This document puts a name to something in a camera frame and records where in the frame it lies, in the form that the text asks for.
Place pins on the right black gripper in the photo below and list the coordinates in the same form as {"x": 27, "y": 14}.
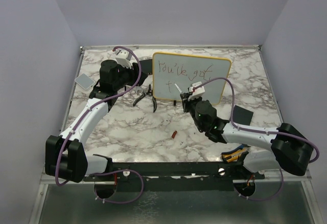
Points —
{"x": 186, "y": 102}

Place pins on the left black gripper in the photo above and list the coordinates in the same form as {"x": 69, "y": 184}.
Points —
{"x": 134, "y": 73}

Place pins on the white marker pen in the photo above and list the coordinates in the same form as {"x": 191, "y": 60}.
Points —
{"x": 178, "y": 88}

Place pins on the red marker cap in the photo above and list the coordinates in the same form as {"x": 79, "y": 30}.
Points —
{"x": 174, "y": 134}

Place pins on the yellow framed whiteboard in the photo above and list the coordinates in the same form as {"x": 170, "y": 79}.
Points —
{"x": 170, "y": 70}

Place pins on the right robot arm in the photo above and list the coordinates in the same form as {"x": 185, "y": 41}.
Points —
{"x": 282, "y": 147}

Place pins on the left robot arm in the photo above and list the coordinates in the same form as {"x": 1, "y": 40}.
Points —
{"x": 65, "y": 157}

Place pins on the white square device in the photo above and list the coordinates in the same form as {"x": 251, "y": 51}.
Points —
{"x": 84, "y": 81}

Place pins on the black flat box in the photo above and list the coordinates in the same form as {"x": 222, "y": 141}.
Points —
{"x": 242, "y": 116}

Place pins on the yellow black stripper tool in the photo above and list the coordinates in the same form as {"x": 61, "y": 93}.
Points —
{"x": 234, "y": 155}

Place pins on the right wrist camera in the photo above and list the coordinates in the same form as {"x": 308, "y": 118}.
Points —
{"x": 196, "y": 90}

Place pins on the blue handled cutters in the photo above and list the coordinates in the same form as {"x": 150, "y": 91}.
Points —
{"x": 242, "y": 146}

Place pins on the black base frame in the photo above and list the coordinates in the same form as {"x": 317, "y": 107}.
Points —
{"x": 181, "y": 176}

